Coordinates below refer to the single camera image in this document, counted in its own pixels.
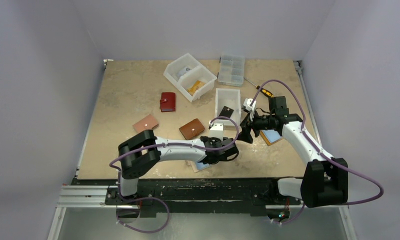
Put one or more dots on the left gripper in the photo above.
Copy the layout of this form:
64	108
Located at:
214	140

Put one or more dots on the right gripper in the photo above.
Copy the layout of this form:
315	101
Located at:
248	125

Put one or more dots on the tan card holder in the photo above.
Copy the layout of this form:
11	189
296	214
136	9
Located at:
270	137

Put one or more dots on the black credit card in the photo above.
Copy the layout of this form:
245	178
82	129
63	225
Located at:
226	112

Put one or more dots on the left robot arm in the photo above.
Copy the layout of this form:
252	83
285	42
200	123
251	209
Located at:
143	151

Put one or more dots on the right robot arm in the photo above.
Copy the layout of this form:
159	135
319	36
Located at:
325	180

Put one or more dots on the brown card holder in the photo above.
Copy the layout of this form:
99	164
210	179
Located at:
192	129

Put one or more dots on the red card holder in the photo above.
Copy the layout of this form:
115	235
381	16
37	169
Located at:
167	102

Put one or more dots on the pink card holder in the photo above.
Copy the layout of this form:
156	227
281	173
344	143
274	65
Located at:
147	123

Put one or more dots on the card in bin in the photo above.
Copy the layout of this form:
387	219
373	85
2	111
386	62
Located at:
182	72

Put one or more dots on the white small bin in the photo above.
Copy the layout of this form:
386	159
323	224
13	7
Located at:
228	98

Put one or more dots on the yellow black screwdriver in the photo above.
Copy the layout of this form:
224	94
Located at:
264	91

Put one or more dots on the clear compartment organizer box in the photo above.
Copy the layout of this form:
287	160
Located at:
231	70

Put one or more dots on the yellow item in bin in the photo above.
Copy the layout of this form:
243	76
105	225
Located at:
196	86

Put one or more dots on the white divided bin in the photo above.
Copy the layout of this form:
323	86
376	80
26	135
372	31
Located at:
198	73

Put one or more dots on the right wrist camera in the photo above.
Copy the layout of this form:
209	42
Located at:
249	105

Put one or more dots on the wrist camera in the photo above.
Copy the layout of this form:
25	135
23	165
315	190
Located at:
249	105
216	130

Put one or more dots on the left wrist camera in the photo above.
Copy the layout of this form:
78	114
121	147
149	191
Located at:
216	130

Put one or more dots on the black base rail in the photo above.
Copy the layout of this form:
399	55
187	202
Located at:
251	196

